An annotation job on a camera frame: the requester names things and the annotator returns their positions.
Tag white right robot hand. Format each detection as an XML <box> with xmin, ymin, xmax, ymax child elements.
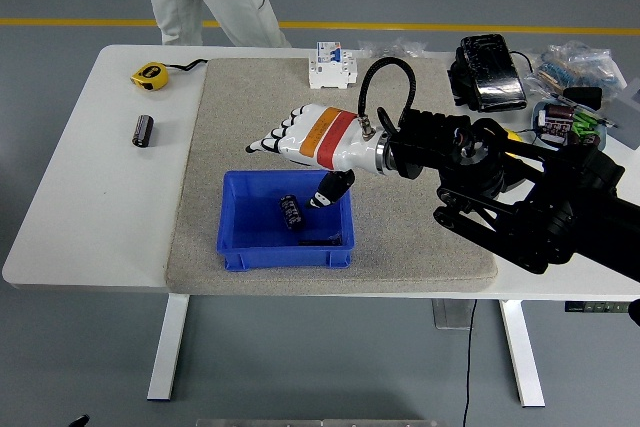
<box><xmin>244</xmin><ymin>103</ymin><xmax>387</xmax><ymax>211</ymax></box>

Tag grey-brown mat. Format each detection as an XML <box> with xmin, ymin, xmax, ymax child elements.
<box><xmin>163</xmin><ymin>56</ymin><xmax>500</xmax><ymax>294</ymax></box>

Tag dark striped cylindrical battery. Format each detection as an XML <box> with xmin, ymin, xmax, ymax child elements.
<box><xmin>131</xmin><ymin>114</ymin><xmax>155</xmax><ymax>149</ymax></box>

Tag blue plastic box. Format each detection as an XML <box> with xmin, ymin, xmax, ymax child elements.
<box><xmin>215</xmin><ymin>169</ymin><xmax>355</xmax><ymax>272</ymax></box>

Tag black foot pedal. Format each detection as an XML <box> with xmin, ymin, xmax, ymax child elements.
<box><xmin>447</xmin><ymin>33</ymin><xmax>529</xmax><ymax>113</ymax></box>

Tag hanging black cable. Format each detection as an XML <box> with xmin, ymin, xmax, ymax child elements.
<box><xmin>462</xmin><ymin>299</ymin><xmax>479</xmax><ymax>427</ymax></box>

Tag white bowl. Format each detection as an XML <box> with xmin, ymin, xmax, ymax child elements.
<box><xmin>530</xmin><ymin>99</ymin><xmax>610</xmax><ymax>151</ymax></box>

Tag purple capacitor circuit board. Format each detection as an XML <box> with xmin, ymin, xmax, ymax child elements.
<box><xmin>542</xmin><ymin>103</ymin><xmax>575</xmax><ymax>144</ymax></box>

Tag table control panel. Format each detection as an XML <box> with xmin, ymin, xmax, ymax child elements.
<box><xmin>564</xmin><ymin>300</ymin><xmax>634</xmax><ymax>314</ymax></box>

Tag grey metal table bracket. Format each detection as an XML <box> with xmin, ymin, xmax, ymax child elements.
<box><xmin>432</xmin><ymin>298</ymin><xmax>476</xmax><ymax>331</ymax></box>

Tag clear bag of blue parts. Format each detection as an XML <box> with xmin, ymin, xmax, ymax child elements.
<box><xmin>524</xmin><ymin>40</ymin><xmax>629</xmax><ymax>98</ymax></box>

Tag yellow tape measure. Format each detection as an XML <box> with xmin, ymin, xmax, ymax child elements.
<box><xmin>130</xmin><ymin>58</ymin><xmax>209</xmax><ymax>92</ymax></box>

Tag clear bag of screws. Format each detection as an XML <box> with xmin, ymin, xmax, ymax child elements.
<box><xmin>357</xmin><ymin>36</ymin><xmax>429</xmax><ymax>59</ymax></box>

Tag yellow lemon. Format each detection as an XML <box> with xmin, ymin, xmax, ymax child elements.
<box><xmin>503</xmin><ymin>129</ymin><xmax>524</xmax><ymax>157</ymax></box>

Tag black printed cylindrical battery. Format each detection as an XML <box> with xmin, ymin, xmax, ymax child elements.
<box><xmin>278</xmin><ymin>194</ymin><xmax>305</xmax><ymax>231</ymax></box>

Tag black rectangular block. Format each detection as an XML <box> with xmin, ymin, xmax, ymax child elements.
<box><xmin>563</xmin><ymin>86</ymin><xmax>604</xmax><ymax>109</ymax></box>

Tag black pen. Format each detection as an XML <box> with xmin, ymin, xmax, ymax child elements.
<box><xmin>556</xmin><ymin>91</ymin><xmax>620</xmax><ymax>128</ymax></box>

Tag white table leg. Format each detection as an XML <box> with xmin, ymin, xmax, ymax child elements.
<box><xmin>498</xmin><ymin>299</ymin><xmax>546</xmax><ymax>408</ymax></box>
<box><xmin>146</xmin><ymin>294</ymin><xmax>191</xmax><ymax>402</ymax></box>

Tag white circuit breaker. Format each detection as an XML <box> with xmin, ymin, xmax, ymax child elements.
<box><xmin>306</xmin><ymin>41</ymin><xmax>360</xmax><ymax>91</ymax></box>

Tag green terminal blocks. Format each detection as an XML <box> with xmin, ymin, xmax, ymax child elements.
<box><xmin>571</xmin><ymin>113</ymin><xmax>603</xmax><ymax>138</ymax></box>

